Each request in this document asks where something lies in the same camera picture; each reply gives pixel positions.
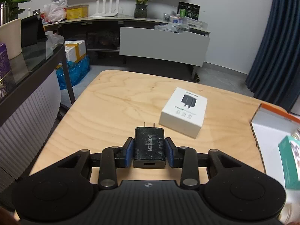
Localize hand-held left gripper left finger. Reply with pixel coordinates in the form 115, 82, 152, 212
56, 137, 134, 189

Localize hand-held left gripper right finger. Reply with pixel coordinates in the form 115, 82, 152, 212
165, 137, 244, 189

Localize black USB charger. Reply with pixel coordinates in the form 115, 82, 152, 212
133, 122, 166, 169

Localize orange and white cardboard box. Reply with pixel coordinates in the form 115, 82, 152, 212
250, 103, 300, 193

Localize green bandage box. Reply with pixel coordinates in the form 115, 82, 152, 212
278, 136, 300, 189

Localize white charger box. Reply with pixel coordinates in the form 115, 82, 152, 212
159, 87, 208, 139

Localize black cylinder roll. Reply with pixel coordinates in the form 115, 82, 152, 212
191, 66, 201, 83

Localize blue plastic bag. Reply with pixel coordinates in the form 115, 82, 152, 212
56, 56, 91, 90

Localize black glass top counter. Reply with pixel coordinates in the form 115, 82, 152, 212
0, 34, 75, 188

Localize white cabinet drawer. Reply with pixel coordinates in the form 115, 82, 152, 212
119, 26, 211, 67

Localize white foam box yellow tape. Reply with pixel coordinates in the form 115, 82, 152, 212
63, 40, 87, 64

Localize white TV cabinet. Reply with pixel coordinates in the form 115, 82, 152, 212
44, 16, 211, 66

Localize clear plastic bag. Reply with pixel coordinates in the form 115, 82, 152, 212
154, 23, 190, 34

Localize clear plastic boxes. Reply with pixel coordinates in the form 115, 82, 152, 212
163, 14, 209, 29

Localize white router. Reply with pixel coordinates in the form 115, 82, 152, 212
90, 0, 122, 18

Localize black and green box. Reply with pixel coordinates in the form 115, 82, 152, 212
177, 1, 201, 21

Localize dark blue curtain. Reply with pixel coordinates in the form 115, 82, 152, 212
245, 0, 300, 116

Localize purple patterned tin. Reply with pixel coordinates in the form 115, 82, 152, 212
0, 43, 13, 100

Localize black tablet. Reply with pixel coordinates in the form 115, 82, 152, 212
21, 13, 48, 48

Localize white plastic bag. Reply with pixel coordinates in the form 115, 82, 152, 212
43, 0, 68, 23

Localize cream plant pot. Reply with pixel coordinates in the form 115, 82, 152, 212
0, 17, 23, 60

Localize steel tumbler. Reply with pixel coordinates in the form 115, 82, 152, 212
0, 2, 10, 26

